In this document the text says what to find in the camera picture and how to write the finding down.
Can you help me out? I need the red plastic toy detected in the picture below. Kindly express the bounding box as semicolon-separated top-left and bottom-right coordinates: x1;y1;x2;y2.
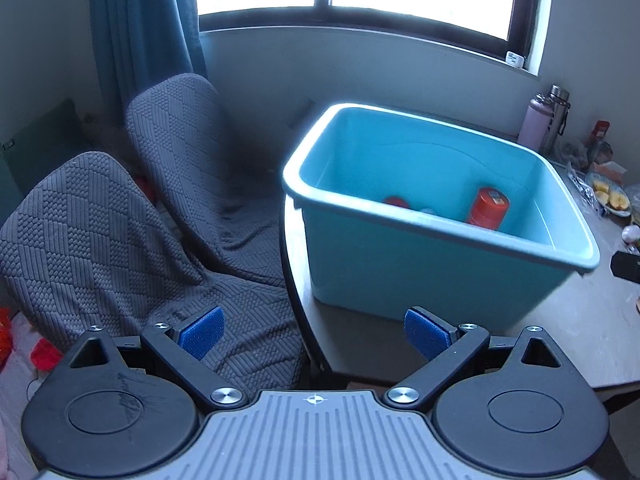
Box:
30;338;65;372

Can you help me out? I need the steel thermos bottle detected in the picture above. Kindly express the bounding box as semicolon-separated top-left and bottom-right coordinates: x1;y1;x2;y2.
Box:
544;84;571;156

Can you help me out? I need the light blue plastic bin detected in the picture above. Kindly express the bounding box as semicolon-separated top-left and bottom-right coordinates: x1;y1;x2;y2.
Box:
281;102;601;322

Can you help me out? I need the dark green board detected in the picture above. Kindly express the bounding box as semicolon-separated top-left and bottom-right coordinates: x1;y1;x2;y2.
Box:
0;98;93;211

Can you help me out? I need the grey covered chair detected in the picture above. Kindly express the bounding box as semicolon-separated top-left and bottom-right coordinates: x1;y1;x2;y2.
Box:
0;151;306;401
125;73;288;288

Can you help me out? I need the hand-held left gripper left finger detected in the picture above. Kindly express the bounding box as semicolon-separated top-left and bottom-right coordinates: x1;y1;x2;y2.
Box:
67;306;249;408

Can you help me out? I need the red packet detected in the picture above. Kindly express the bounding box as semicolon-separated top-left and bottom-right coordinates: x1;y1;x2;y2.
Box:
586;120;612;148

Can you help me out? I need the teal curtain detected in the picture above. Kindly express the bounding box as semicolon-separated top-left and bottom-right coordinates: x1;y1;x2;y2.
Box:
89;0;208;126

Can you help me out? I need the pink water bottle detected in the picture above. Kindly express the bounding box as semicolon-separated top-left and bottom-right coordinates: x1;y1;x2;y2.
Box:
517;93;555;153

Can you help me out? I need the clear plastic bag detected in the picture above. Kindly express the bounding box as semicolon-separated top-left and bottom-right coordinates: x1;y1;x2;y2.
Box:
559;137;598;171

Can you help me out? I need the plate of cut fruit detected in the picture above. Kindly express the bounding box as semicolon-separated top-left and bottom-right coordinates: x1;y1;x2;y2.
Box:
585;172;633;218

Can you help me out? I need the orange can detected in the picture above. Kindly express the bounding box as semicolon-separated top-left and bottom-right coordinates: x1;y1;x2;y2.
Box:
466;187;511;231

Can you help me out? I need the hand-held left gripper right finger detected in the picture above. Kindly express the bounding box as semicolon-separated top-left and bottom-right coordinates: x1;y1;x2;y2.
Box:
383;307;562;408

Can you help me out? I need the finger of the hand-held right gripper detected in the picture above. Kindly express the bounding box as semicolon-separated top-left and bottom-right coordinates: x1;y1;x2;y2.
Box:
610;251;640;284

